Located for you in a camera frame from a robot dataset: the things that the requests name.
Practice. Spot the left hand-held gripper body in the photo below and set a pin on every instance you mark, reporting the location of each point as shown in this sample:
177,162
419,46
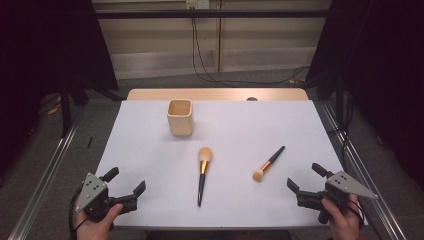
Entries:
96,200

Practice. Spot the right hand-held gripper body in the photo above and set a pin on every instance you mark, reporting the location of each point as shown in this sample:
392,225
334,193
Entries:
343,186

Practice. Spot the small makeup brush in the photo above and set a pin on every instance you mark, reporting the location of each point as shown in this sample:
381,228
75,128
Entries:
271,160

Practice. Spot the large makeup brush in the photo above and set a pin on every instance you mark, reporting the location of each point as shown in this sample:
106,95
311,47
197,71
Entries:
202,180

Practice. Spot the beige square cup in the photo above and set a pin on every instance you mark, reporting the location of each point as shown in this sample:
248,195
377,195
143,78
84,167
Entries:
180,125

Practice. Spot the person's left hand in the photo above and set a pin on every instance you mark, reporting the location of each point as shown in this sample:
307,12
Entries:
95,230

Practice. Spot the person's right hand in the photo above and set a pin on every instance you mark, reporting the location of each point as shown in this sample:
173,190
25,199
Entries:
345,223

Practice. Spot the small black floor object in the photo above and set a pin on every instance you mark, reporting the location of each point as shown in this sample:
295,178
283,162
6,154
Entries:
90,142

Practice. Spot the black metal stand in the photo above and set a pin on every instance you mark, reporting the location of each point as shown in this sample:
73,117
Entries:
65,113

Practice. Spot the white table mat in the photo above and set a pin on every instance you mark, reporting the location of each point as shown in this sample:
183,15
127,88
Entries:
233,126

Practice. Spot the yellow floor tape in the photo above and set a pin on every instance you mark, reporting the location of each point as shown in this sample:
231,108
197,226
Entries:
53,110

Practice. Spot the dark round table grommet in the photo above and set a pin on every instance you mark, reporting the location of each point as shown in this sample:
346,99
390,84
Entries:
252,99

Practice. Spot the black curtain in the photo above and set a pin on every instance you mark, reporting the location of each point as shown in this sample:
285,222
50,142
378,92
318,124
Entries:
383,66
40,50

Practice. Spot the metal floor rail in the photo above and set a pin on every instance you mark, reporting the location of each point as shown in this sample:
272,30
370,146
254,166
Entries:
43,186
330,113

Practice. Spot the black horizontal frame bar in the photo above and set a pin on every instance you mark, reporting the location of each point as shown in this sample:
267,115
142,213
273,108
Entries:
150,14

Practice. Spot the white wall socket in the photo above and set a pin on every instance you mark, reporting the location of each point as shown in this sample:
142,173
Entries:
200,4

